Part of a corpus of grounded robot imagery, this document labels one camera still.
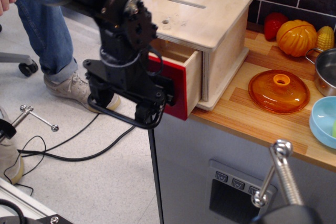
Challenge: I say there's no beige shoe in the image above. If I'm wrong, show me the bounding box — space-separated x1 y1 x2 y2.
0 105 25 185
43 71 121 114

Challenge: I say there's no orange toy pumpkin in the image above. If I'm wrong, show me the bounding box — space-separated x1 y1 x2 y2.
276 19 318 57

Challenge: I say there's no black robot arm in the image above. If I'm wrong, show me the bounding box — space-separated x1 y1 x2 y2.
39 0 174 129

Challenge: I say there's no steel pot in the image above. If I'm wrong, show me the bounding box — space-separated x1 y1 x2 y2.
305 48 336 97

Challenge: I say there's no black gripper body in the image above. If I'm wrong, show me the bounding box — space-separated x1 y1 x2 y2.
83 51 175 106

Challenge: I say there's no wooden box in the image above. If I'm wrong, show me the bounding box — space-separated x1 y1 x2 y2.
143 0 253 111

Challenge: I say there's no red toy pepper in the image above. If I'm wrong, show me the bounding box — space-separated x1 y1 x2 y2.
264 12 289 40

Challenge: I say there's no aluminium frame with bracket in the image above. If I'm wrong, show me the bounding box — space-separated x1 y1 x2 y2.
1 178 71 223

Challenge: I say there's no metal clamp screw right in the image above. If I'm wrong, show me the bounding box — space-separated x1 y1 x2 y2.
250 139 323 224

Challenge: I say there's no red drawer with black handle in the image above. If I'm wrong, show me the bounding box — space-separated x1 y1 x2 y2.
87 38 203 130

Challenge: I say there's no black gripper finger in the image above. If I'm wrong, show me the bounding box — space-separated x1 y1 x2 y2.
135 103 157 126
89 78 115 108

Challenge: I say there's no green object in bowl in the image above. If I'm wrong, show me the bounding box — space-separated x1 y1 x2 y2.
332 121 336 138

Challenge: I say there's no light blue bowl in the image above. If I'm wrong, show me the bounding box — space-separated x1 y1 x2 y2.
309 96 335 149

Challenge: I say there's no grey toy kitchen cabinet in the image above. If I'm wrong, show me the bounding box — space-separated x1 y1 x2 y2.
149 110 335 223

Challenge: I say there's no orange transparent lid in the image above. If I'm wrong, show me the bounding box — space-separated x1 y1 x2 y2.
248 70 310 114

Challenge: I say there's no blue jeans leg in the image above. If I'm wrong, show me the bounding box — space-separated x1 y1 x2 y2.
15 0 78 84

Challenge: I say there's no metal clamp screw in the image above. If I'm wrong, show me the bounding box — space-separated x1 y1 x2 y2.
250 139 323 224
0 104 59 143

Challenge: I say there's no metal clamp screw left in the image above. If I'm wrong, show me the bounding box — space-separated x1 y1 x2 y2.
0 104 59 143

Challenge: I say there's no yellow toy corn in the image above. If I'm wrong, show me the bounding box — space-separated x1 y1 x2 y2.
317 26 335 50

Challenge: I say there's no office chair base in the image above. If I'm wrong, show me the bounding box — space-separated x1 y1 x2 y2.
0 24 39 77

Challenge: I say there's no thick black cable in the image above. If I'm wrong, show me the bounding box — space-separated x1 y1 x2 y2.
17 125 137 162

